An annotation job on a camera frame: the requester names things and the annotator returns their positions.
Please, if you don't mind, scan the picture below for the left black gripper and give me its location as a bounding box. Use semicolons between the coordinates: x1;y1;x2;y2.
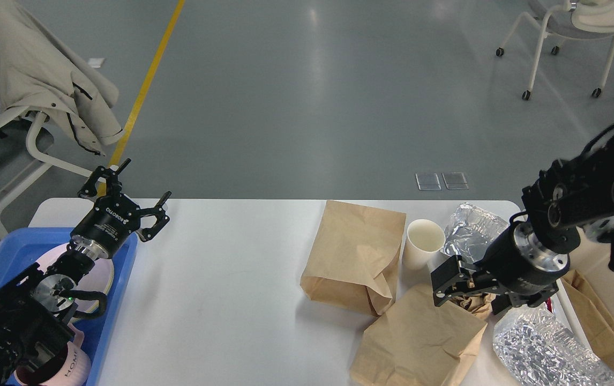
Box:
67;158;173;260

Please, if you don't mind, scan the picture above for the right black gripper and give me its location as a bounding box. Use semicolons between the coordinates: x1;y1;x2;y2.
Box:
430;222;571;315

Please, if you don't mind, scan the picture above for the pink plate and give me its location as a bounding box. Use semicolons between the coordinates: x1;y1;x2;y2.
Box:
31;259;115;314

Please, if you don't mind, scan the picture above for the brown paper bag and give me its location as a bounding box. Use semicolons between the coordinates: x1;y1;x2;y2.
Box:
349;284;487;385
300;201;407;317

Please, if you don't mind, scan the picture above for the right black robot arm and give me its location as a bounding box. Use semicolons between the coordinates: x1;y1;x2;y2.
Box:
430;124;614;315

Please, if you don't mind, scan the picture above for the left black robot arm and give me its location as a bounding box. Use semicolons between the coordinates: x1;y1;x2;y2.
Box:
0;159;171;385

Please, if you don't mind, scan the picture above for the upper foil container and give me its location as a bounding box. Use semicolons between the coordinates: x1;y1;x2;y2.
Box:
441;203;508;264

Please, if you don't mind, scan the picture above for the foil container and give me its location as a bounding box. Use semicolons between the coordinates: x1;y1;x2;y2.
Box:
441;203;508;264
492;308;614;385

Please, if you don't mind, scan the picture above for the white paper cup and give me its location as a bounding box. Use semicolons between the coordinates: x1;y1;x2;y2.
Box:
402;219;446;270

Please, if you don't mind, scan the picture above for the lower foil container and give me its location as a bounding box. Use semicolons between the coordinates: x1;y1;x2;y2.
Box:
492;308;614;385

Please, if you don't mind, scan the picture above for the clear floor plate right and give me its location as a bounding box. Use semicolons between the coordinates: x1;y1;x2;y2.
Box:
441;172;469;190

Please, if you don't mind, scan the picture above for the clear floor plate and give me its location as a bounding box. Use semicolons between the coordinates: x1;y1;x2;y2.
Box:
415;173;442;191
441;172;469;190

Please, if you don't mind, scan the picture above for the clear floor plate left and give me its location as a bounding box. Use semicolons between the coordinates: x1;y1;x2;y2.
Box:
415;173;442;191

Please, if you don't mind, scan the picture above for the blue plastic tray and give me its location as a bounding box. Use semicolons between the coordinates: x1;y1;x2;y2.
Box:
0;227;139;385

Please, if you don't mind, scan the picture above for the white office chair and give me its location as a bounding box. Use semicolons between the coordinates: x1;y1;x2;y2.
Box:
0;107;92;239

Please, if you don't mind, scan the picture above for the paper bag in bin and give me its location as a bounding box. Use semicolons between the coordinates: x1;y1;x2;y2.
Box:
561;270;614;358

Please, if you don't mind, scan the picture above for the pink mug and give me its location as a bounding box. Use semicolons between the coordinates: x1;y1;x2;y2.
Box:
13;323;91;385

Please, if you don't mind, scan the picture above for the beige coat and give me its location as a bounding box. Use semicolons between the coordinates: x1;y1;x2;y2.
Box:
0;1;123;155

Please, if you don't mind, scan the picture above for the far white chair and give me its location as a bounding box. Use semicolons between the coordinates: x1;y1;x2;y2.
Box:
496;1;614;101

